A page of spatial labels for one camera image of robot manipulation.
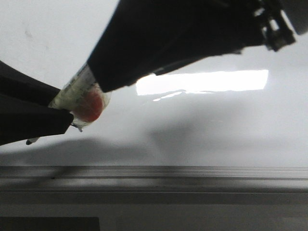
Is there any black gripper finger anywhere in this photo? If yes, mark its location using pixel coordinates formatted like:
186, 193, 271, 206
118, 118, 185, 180
87, 0, 264, 92
0, 62, 73, 145

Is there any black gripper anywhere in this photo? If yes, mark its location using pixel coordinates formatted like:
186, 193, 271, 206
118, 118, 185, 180
252, 0, 308, 51

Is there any white black whiteboard marker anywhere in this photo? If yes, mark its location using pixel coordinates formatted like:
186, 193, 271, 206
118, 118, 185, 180
26, 63, 97, 146

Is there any red magnet taped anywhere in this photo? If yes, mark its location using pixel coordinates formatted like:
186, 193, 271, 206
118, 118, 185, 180
71, 83, 112, 132

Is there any white whiteboard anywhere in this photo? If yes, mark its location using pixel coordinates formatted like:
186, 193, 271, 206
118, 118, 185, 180
0, 0, 308, 167

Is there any aluminium whiteboard frame rail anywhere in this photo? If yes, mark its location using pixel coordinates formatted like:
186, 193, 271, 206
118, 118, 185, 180
0, 166, 308, 193

